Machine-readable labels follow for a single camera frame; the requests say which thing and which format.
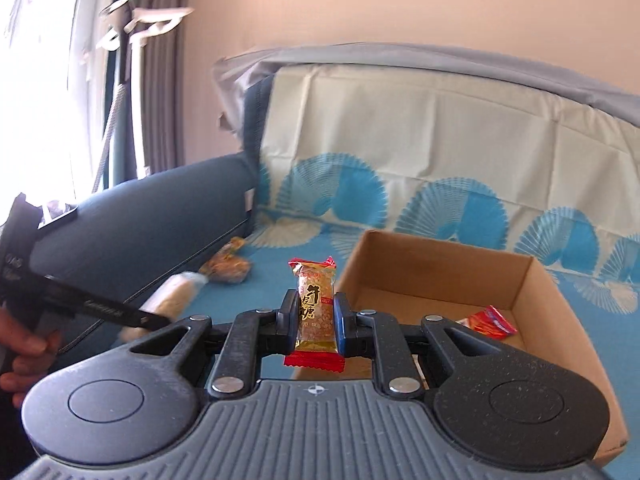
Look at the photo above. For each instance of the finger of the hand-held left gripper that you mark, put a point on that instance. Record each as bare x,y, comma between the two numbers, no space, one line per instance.
105,307

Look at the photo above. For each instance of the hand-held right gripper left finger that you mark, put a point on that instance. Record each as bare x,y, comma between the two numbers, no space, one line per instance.
289,320

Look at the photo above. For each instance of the person's left hand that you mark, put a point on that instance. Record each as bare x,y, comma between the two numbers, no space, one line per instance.
25,357

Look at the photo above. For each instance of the red orange snack packet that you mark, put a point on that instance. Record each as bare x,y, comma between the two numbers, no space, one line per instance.
487,322

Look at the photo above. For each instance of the peanut candy red-ended wrapper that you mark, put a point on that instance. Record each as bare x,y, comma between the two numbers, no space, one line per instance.
316,320

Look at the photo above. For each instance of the blue fabric sofa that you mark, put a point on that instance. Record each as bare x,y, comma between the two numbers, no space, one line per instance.
150,210

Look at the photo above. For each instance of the white clothes rack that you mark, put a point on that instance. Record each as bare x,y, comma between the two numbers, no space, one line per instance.
150,17

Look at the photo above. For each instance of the white rice bar packet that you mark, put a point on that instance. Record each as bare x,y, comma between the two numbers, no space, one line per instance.
172,297

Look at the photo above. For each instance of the grey curtain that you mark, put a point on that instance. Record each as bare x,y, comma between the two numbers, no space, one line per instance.
160,85

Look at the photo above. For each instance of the grey cloth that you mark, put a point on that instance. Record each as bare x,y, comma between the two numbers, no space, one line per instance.
450,65

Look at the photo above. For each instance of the brown snack packet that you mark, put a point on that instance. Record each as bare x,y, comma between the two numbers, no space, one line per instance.
227,265

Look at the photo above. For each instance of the cardboard box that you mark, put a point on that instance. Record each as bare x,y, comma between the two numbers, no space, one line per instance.
560,310

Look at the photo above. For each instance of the blue fan-print sofa cover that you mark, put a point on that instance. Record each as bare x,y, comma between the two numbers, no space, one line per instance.
400,125

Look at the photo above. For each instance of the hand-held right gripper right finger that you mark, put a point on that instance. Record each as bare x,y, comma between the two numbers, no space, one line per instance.
341,325

